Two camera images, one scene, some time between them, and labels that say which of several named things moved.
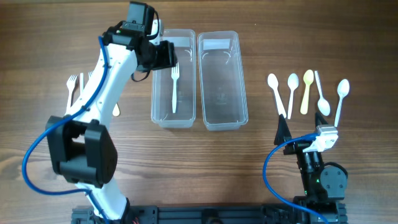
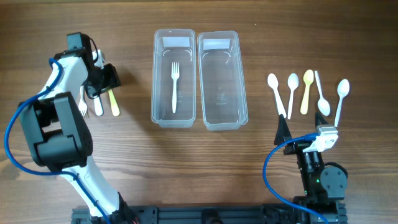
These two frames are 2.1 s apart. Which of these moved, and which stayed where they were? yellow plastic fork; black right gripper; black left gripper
Moved: black left gripper
Stayed: yellow plastic fork; black right gripper
